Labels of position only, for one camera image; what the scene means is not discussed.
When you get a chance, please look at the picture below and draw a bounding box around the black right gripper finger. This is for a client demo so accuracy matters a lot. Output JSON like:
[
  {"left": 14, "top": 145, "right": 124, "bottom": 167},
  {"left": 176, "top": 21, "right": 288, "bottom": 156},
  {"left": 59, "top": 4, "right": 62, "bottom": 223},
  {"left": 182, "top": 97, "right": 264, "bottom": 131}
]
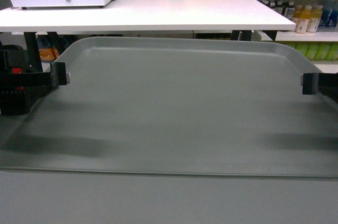
[{"left": 301, "top": 73, "right": 337, "bottom": 95}]

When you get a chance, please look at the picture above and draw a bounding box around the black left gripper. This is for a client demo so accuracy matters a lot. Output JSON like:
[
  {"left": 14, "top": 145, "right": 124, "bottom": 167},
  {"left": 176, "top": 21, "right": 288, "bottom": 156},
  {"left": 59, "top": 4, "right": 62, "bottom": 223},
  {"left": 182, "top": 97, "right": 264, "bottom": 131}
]
[{"left": 1, "top": 45, "right": 70, "bottom": 116}]

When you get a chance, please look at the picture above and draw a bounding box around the grey silver serving tray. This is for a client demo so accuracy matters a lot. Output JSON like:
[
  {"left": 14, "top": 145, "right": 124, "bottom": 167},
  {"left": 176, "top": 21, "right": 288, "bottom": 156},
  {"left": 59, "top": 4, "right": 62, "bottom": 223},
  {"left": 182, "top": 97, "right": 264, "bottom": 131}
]
[{"left": 1, "top": 37, "right": 337, "bottom": 179}]

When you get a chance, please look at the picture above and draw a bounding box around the white checkout table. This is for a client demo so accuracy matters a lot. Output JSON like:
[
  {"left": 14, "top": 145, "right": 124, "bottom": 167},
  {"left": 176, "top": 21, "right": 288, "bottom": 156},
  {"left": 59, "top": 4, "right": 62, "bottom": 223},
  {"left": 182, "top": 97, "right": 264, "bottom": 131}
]
[{"left": 1, "top": 0, "right": 295, "bottom": 54}]

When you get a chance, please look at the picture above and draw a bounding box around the yellow juice bottle front left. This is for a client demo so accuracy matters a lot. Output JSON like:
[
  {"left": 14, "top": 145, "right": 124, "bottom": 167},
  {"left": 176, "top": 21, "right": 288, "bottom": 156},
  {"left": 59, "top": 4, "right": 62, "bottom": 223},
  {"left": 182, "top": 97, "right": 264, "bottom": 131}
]
[{"left": 295, "top": 5, "right": 312, "bottom": 34}]

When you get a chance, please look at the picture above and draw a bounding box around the yellow juice bottle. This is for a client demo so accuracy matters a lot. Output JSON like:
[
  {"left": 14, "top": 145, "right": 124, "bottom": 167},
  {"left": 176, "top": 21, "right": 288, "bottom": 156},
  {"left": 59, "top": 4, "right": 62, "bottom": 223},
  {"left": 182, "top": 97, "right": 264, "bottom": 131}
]
[
  {"left": 295, "top": 5, "right": 312, "bottom": 34},
  {"left": 306, "top": 5, "right": 323, "bottom": 33}
]

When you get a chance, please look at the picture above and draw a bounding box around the yellow juice bottle front right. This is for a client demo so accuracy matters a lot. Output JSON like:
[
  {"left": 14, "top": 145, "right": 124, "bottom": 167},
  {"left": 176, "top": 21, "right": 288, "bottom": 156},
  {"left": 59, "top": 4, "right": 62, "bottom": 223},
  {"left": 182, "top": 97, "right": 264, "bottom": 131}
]
[{"left": 306, "top": 5, "right": 323, "bottom": 33}]

